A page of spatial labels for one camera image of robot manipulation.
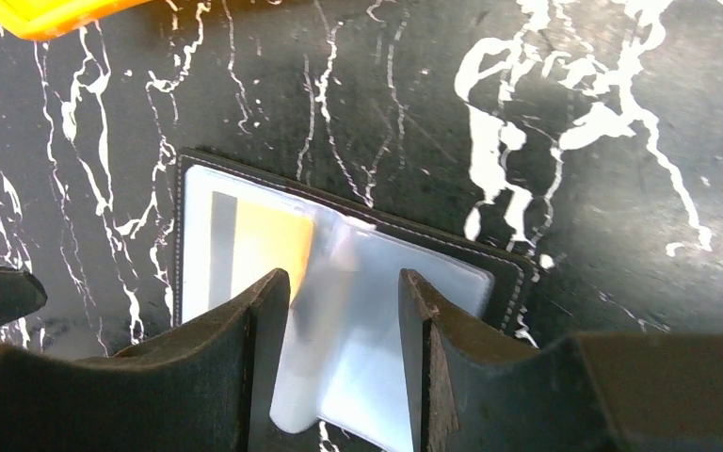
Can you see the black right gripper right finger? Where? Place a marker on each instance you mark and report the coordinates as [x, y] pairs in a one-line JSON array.
[[471, 388]]

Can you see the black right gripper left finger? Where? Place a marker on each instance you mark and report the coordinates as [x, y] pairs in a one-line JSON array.
[[204, 386]]

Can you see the black leather card holder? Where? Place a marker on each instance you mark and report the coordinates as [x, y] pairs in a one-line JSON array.
[[341, 358]]

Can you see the left yellow plastic bin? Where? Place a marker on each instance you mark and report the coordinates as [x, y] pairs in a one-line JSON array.
[[44, 20]]

